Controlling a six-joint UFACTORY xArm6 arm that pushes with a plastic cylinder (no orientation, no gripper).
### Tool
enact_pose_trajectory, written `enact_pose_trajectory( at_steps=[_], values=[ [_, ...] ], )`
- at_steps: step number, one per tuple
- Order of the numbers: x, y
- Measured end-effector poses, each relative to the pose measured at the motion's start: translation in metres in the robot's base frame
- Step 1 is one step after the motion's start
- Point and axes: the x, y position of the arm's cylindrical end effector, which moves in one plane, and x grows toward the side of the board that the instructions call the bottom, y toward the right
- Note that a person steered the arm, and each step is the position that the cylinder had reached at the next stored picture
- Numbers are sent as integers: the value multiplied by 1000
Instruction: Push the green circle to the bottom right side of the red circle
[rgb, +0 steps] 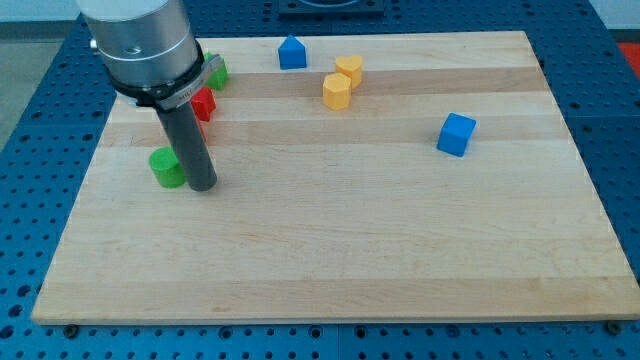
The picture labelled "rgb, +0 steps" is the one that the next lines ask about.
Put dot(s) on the yellow hexagon block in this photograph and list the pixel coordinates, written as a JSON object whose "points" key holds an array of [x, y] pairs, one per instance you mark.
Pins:
{"points": [[337, 91]]}

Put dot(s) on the wooden board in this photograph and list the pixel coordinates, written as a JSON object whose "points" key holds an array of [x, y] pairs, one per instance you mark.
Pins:
{"points": [[353, 215]]}

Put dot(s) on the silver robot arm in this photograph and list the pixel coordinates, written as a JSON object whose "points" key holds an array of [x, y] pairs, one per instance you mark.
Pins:
{"points": [[149, 50]]}

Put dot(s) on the red block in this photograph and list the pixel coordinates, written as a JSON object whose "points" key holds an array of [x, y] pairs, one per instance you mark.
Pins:
{"points": [[203, 104]]}

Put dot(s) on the yellow heart block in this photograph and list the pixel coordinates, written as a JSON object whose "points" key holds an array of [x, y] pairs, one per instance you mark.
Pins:
{"points": [[352, 67]]}

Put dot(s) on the blue house-shaped block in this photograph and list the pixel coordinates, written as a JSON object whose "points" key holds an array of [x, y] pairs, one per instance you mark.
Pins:
{"points": [[292, 54]]}

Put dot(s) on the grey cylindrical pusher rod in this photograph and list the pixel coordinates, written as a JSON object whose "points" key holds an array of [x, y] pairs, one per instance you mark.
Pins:
{"points": [[183, 132]]}

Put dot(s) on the green cylinder block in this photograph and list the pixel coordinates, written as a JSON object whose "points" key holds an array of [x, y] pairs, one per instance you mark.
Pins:
{"points": [[166, 168]]}

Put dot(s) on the green block behind arm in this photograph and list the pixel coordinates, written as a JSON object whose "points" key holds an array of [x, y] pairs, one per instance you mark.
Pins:
{"points": [[219, 77]]}

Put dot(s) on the blue cube block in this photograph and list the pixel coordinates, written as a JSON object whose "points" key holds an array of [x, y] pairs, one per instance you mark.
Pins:
{"points": [[455, 134]]}

